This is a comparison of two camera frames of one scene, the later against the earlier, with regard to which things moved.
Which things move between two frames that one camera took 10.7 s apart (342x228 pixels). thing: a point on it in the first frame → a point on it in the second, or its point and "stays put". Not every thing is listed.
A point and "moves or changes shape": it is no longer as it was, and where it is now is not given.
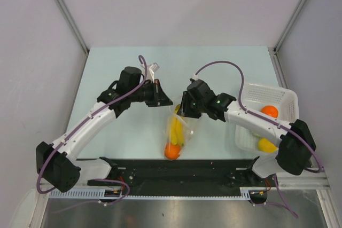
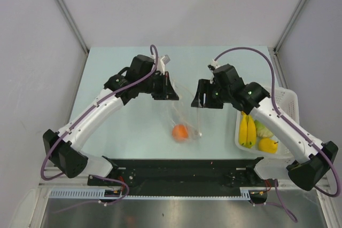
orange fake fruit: (172, 151) → (179, 132)
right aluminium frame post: (295, 17) stays put
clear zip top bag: (179, 130) moves or changes shape
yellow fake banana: (177, 128) → (247, 130)
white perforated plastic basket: (255, 97) stays put
